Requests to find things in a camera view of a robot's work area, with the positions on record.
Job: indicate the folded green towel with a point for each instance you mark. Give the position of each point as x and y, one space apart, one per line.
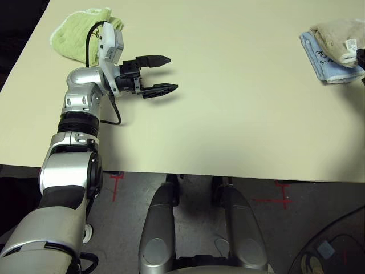
74 37

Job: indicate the small grey-blue floor device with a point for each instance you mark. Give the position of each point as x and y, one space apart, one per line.
326 249

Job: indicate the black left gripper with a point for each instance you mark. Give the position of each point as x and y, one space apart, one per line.
129 78

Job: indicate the white black bystander sneaker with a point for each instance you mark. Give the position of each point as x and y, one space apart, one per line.
87 232

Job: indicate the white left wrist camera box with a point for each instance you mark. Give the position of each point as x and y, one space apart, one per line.
109 45

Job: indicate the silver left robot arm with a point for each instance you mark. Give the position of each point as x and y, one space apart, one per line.
77 114

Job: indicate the folded blue towel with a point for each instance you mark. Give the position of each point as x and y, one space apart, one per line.
322 62

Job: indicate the grey robot right leg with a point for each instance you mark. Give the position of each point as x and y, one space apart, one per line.
245 228

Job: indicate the robot waist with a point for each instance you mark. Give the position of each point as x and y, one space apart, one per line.
219 269

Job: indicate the beige towel with white trim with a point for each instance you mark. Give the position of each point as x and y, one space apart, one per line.
339 37

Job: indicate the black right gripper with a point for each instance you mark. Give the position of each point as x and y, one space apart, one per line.
360 57

